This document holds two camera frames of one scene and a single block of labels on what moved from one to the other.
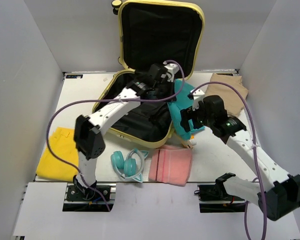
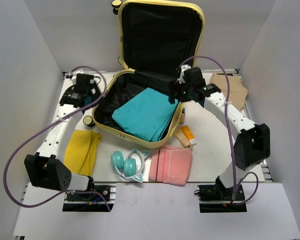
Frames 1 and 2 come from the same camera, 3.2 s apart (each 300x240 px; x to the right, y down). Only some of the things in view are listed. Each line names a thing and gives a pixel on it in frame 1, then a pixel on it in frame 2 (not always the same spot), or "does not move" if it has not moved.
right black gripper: x=188 y=113 → x=175 y=86
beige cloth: x=233 y=101 does not move
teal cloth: x=175 y=107 → x=148 y=114
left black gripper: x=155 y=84 → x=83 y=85
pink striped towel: x=170 y=164 does not move
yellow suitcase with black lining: x=152 y=32 does not move
